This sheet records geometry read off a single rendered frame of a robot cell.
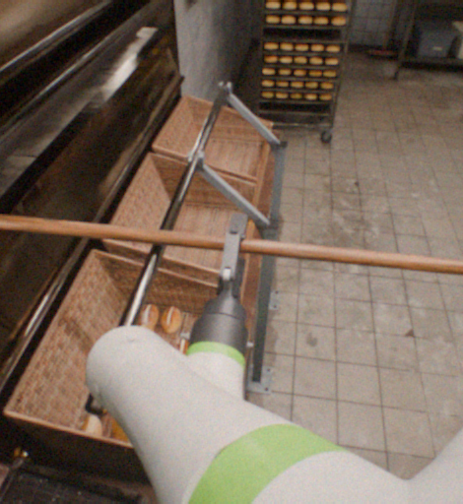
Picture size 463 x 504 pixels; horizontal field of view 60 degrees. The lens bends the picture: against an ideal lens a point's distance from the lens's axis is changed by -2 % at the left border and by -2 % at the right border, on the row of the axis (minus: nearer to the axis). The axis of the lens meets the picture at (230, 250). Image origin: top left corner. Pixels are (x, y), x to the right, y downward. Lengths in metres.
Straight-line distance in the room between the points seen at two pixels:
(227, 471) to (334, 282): 2.20
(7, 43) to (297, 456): 0.95
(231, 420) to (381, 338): 1.99
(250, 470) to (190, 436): 0.06
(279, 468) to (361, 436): 1.74
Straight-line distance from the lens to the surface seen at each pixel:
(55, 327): 1.22
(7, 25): 1.06
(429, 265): 0.86
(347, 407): 2.00
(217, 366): 0.59
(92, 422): 1.26
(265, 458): 0.24
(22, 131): 0.82
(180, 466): 0.28
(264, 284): 1.41
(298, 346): 2.11
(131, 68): 1.73
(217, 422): 0.28
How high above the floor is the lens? 1.76
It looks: 44 degrees down
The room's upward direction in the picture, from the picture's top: straight up
